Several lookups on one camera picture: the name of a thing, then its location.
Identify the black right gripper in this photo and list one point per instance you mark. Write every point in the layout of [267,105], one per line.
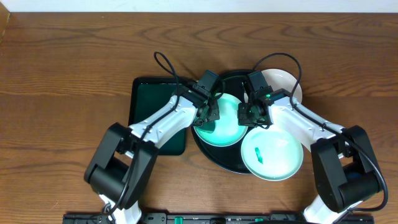
[242,119]

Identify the white plate with green stain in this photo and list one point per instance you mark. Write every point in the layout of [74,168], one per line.
[228,131]

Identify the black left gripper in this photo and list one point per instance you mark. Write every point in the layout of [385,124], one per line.
[210,112]

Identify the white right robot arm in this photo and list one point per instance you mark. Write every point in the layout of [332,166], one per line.
[346,172]

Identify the white plate at back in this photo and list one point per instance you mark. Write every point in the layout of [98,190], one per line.
[278,79]

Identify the black round serving tray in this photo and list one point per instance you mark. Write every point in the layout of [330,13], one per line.
[228,157]

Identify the green scouring sponge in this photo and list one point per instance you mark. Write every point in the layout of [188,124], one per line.
[207,127]

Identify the white plate front green stain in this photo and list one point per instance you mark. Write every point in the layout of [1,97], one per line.
[271,154]

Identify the black rectangular water tray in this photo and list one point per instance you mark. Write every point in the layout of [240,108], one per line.
[149,94]

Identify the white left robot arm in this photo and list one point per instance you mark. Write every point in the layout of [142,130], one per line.
[123,162]

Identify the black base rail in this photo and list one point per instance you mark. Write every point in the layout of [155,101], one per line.
[163,218]

